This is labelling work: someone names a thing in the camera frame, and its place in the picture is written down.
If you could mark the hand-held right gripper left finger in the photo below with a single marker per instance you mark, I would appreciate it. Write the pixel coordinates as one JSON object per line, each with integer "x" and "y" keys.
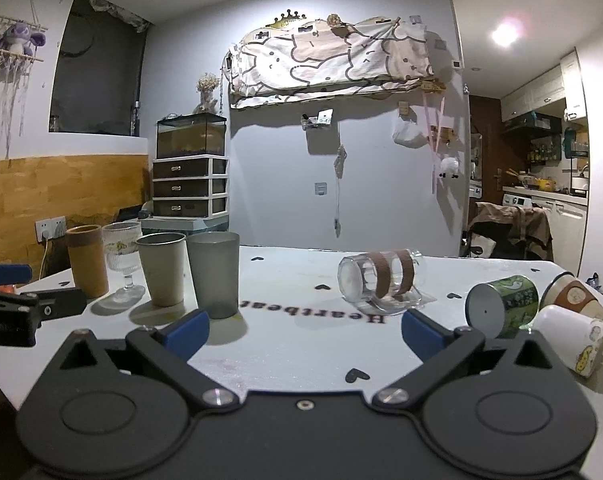
{"x": 187, "y": 334}

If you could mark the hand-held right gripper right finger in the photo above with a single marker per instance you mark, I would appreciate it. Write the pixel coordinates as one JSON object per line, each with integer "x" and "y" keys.
{"x": 421, "y": 334}

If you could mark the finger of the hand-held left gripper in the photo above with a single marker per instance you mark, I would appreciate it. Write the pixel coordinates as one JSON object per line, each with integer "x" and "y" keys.
{"x": 56, "y": 304}
{"x": 4, "y": 274}

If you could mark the clear glass mug brown bands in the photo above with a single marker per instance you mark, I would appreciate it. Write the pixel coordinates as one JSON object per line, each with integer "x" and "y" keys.
{"x": 381, "y": 274}

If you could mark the tall brown cardboard cup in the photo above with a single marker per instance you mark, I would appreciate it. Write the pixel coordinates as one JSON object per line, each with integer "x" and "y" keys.
{"x": 87, "y": 262}

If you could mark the frosted grey glass cup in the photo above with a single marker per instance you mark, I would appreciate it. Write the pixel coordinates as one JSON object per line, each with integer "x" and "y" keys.
{"x": 214, "y": 275}

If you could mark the beige grey cup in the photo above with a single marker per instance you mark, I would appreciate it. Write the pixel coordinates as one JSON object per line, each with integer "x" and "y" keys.
{"x": 162, "y": 270}

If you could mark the green patterned cup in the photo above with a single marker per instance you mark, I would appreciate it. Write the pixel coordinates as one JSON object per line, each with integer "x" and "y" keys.
{"x": 511, "y": 302}

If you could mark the white cup yellow cartoon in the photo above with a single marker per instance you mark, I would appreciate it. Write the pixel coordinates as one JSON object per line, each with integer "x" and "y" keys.
{"x": 569, "y": 337}

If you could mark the brown white paper cup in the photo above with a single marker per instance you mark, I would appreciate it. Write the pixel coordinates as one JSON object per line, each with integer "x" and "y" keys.
{"x": 576, "y": 296}

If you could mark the ribbed glass goblet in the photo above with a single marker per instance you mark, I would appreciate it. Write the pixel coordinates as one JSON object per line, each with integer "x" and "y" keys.
{"x": 121, "y": 247}

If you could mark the chair with brown jacket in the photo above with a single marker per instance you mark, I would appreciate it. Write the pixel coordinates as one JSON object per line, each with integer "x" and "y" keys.
{"x": 511, "y": 227}

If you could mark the white drawer unit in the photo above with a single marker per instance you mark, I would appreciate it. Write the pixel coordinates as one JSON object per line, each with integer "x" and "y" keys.
{"x": 189, "y": 187}

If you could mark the white plush sheep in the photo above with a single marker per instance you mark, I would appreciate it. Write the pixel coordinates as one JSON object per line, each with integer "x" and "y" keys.
{"x": 449, "y": 167}

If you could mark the kitchen counter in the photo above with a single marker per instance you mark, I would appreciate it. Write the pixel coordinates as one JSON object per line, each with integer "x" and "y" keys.
{"x": 551, "y": 195}

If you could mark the glass fish tank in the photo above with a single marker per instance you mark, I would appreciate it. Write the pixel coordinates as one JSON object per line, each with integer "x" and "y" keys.
{"x": 191, "y": 135}

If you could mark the white hanging bag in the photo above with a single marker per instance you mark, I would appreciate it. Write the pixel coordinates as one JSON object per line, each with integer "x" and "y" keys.
{"x": 409, "y": 132}

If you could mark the spice bottle shelf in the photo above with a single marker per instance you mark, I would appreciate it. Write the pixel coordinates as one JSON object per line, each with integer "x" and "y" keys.
{"x": 545, "y": 152}

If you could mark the dark window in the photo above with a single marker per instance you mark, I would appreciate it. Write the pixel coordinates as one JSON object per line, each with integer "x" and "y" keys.
{"x": 96, "y": 67}

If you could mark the purple plush toy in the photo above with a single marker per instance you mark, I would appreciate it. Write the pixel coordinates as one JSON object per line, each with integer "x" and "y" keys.
{"x": 19, "y": 37}

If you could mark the dried flowers vase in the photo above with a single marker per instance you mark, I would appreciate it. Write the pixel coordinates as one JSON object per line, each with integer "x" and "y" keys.
{"x": 207, "y": 92}

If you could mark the printed blanket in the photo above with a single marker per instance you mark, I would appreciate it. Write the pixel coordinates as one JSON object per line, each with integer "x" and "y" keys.
{"x": 331, "y": 62}

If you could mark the round ceiling light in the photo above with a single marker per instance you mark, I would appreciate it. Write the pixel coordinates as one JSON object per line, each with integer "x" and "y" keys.
{"x": 505, "y": 34}

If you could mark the gold crown ornament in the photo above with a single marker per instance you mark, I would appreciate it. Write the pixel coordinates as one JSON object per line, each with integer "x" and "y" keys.
{"x": 287, "y": 19}

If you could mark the white wall socket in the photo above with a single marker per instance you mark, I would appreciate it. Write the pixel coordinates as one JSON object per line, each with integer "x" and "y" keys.
{"x": 50, "y": 227}

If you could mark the small wall hook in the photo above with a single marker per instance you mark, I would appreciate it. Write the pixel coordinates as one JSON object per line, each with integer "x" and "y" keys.
{"x": 321, "y": 188}

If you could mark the small wall shelf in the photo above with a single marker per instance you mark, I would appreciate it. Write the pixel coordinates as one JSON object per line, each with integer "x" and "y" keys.
{"x": 317, "y": 120}

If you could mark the white kitchen wall cabinets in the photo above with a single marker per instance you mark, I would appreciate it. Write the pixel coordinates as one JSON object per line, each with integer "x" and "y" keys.
{"x": 546, "y": 85}

